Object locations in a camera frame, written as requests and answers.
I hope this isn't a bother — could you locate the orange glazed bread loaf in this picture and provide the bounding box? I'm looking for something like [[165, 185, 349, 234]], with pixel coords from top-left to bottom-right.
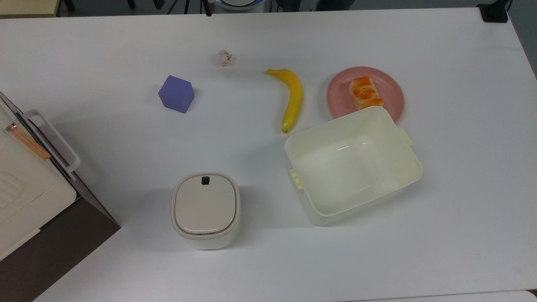
[[349, 75, 385, 111]]

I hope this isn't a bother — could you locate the purple foam cube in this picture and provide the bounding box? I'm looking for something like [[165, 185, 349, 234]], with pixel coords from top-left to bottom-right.
[[158, 75, 195, 114]]

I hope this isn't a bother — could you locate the yellow banana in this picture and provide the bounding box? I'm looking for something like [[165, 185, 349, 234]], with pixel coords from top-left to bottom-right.
[[266, 68, 303, 134]]

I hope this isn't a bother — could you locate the pink round plate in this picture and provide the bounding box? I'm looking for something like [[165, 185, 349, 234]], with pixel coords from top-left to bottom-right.
[[326, 66, 406, 123]]

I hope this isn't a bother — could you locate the light wooden table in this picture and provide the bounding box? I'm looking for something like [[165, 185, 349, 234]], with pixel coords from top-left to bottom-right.
[[0, 0, 60, 18]]

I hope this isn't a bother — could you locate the small white lidded bin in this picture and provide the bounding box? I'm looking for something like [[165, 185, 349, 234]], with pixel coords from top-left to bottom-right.
[[171, 172, 241, 250]]

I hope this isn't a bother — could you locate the cream plastic open container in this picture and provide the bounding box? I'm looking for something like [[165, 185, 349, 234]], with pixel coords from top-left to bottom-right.
[[284, 106, 423, 227]]

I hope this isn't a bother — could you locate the cream white cabinet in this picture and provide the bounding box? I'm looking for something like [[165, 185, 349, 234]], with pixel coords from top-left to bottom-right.
[[0, 101, 78, 261]]

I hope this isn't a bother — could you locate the dark brown drawer box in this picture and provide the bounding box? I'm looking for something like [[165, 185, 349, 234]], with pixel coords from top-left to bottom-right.
[[0, 91, 121, 302]]

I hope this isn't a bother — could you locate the black table clamp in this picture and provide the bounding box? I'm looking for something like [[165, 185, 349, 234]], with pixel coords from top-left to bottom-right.
[[477, 0, 511, 23]]

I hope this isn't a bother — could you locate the white drawer handle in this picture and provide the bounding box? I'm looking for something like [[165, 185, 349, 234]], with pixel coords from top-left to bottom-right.
[[24, 109, 81, 175]]

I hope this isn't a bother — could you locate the copper cabinet door handle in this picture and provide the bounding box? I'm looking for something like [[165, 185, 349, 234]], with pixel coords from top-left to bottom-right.
[[5, 123, 51, 161]]

